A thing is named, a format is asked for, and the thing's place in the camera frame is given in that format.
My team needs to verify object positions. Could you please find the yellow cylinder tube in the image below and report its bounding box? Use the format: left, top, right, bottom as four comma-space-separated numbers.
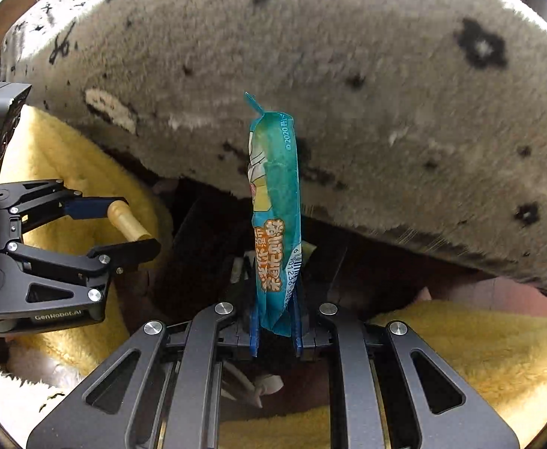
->
107, 200, 151, 241

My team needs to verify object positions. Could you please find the black trash bin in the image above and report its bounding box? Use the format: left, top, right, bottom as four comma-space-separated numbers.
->
152, 178, 353, 398

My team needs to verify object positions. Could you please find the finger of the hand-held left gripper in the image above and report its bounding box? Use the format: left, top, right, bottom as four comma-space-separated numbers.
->
0, 238, 162, 308
0, 178, 129, 233

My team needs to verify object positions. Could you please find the grey printed fleece blanket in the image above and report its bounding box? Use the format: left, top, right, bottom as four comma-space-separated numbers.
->
0, 0, 547, 297

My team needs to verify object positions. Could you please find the white plastic piece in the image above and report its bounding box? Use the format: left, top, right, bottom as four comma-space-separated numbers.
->
227, 360, 284, 407

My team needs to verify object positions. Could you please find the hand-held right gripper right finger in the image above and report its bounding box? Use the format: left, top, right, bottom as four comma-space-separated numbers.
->
293, 303, 522, 449

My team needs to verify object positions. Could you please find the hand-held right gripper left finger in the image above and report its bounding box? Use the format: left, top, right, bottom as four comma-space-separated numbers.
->
25, 302, 261, 449

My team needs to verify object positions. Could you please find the white fluffy rug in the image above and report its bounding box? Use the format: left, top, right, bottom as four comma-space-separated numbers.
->
0, 337, 68, 436

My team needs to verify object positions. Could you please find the blue snack wrapper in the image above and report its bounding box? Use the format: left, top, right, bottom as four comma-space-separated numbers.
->
244, 91, 308, 337

